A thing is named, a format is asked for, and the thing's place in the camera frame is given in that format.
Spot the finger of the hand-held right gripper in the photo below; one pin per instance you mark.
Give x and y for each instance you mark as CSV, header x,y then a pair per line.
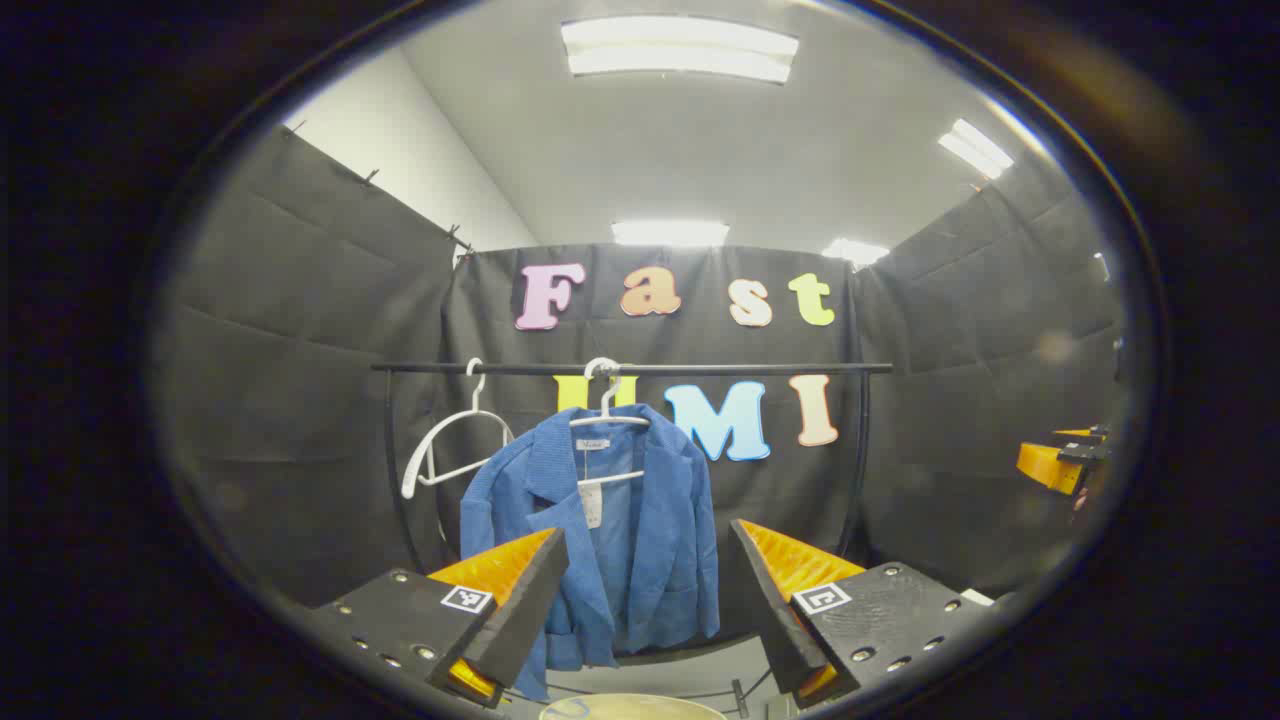
x,y
1045,465

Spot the black metal clothes rack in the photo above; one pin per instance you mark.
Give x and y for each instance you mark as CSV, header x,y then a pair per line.
x,y
760,368

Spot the round beige laundry hamper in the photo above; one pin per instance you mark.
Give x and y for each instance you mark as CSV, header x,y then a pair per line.
x,y
640,708

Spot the ceiling light panel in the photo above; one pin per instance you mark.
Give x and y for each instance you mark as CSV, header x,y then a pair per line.
x,y
680,48
855,252
975,148
670,233

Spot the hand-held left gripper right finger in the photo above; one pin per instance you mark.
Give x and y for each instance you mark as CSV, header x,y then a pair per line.
x,y
775,610

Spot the white plastic clothes hanger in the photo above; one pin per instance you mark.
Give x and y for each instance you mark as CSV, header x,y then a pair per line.
x,y
409,478
610,419

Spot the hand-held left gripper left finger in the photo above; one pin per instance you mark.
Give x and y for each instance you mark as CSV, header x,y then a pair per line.
x,y
520,620

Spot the black backdrop cloth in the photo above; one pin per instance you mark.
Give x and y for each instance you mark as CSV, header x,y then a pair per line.
x,y
300,350

